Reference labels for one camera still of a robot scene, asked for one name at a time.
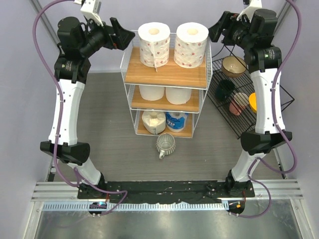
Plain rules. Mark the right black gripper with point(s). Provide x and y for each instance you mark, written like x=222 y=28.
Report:
x=215 y=31

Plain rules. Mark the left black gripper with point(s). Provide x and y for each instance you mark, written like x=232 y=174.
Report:
x=122 y=37

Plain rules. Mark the white patterned paper roll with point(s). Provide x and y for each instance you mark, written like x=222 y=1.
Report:
x=154 y=46

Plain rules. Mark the plain white paper roll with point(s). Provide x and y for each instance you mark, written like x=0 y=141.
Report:
x=178 y=96

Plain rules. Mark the white wire three-tier shelf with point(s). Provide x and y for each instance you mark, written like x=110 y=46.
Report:
x=135 y=73

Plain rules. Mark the beige paper roll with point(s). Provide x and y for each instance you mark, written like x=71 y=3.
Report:
x=154 y=121

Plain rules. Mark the blue paper roll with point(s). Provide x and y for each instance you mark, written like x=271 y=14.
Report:
x=176 y=121

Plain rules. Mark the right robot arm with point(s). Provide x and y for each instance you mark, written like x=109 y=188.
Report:
x=264 y=61

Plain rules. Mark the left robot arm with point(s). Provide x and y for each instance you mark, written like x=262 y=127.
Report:
x=70 y=76

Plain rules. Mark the tan ceramic bowl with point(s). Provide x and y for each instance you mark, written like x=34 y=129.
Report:
x=233 y=66

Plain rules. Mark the dark green mug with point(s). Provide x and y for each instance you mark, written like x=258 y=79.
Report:
x=224 y=90

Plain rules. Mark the pink mug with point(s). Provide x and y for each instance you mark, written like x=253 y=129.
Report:
x=239 y=103

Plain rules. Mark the orange bowl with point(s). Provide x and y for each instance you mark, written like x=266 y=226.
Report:
x=253 y=102

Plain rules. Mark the grey ribbed glass mug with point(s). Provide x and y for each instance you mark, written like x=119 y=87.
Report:
x=165 y=145

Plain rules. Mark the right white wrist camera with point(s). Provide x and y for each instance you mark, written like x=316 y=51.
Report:
x=249 y=9

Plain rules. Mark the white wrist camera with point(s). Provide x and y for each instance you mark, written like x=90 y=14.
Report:
x=90 y=10
x=249 y=9

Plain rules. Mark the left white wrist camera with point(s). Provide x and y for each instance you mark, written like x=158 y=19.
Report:
x=90 y=10

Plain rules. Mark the black wire dish rack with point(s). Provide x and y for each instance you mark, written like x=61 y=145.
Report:
x=243 y=84

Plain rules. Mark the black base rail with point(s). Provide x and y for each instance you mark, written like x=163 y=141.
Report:
x=167 y=192

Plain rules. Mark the white slotted cable duct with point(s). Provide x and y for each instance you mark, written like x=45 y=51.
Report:
x=98 y=206

